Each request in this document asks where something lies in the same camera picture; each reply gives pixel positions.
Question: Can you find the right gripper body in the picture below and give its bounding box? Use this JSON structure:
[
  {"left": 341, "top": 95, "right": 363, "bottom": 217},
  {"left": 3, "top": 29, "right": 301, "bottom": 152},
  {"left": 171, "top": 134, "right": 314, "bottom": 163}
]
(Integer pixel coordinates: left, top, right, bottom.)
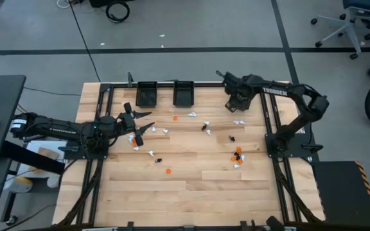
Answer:
[{"left": 223, "top": 73, "right": 254, "bottom": 114}]

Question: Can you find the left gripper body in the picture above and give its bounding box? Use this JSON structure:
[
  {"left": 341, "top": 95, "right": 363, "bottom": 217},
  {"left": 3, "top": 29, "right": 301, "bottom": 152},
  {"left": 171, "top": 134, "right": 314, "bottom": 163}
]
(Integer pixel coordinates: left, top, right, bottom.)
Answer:
[{"left": 117, "top": 101, "right": 145, "bottom": 148}]

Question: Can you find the black plastic lattice basket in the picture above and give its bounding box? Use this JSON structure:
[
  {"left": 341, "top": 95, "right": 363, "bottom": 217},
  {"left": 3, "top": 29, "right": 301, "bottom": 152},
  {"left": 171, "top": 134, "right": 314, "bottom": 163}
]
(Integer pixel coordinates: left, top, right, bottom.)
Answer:
[
  {"left": 173, "top": 80, "right": 195, "bottom": 108},
  {"left": 135, "top": 81, "right": 158, "bottom": 108}
]

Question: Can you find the white box with cardboard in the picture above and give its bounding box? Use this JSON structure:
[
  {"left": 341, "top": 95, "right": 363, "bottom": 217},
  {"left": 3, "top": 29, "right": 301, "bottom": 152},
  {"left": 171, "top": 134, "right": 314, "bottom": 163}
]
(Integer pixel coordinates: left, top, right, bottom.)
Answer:
[{"left": 26, "top": 140, "right": 67, "bottom": 179}]

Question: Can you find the black desk crossbeam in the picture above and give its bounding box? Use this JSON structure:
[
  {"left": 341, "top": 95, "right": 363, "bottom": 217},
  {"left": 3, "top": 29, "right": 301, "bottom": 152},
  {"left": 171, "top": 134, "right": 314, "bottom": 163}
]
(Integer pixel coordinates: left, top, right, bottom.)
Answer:
[{"left": 1, "top": 140, "right": 66, "bottom": 176}]

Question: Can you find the black box on floor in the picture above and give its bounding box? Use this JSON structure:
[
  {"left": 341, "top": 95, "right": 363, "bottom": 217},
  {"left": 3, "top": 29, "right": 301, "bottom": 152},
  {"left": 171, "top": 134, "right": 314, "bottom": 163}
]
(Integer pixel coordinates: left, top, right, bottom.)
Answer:
[{"left": 89, "top": 0, "right": 134, "bottom": 8}]

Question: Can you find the yellow white bottle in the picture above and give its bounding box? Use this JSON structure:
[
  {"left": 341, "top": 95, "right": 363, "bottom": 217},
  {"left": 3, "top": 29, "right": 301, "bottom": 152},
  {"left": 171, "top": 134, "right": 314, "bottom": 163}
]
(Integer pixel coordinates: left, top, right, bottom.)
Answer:
[{"left": 10, "top": 176, "right": 34, "bottom": 194}]

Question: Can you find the white blue office chair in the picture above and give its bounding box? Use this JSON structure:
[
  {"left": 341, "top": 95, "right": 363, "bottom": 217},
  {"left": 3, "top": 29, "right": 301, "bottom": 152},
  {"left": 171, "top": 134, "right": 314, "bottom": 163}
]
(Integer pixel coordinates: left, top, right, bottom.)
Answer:
[{"left": 310, "top": 0, "right": 370, "bottom": 60}]

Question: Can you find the black desk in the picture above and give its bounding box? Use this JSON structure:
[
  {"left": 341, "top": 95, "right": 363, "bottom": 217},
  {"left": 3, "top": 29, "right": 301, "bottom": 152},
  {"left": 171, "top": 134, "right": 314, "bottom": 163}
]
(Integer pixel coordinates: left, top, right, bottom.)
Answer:
[{"left": 0, "top": 75, "right": 27, "bottom": 161}]

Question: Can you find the black rounded object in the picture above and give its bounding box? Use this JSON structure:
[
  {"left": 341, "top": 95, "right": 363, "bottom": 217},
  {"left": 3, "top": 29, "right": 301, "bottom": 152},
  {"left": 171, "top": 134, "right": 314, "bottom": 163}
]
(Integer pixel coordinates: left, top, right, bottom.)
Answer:
[{"left": 266, "top": 215, "right": 285, "bottom": 231}]

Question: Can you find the black aluminium table frame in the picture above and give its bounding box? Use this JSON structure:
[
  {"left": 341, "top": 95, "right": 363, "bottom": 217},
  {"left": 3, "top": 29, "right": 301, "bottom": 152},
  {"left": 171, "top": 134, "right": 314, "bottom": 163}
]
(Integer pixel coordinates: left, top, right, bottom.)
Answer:
[{"left": 56, "top": 81, "right": 326, "bottom": 230}]

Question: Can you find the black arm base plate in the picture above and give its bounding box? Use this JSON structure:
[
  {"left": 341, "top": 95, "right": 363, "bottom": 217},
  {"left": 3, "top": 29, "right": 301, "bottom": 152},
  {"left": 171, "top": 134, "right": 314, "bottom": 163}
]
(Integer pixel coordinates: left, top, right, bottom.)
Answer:
[
  {"left": 58, "top": 134, "right": 109, "bottom": 160},
  {"left": 264, "top": 132, "right": 324, "bottom": 158}
]

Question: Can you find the thin black floor cable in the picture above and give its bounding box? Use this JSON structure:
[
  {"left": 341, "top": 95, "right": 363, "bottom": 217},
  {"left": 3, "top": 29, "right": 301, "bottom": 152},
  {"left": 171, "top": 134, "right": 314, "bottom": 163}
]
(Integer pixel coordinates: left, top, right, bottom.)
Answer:
[{"left": 69, "top": 3, "right": 101, "bottom": 83}]

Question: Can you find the black coiled cable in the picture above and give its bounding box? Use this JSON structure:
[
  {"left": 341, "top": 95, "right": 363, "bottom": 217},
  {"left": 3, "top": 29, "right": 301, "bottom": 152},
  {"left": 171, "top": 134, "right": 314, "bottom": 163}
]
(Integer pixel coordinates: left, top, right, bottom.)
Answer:
[{"left": 105, "top": 1, "right": 131, "bottom": 24}]

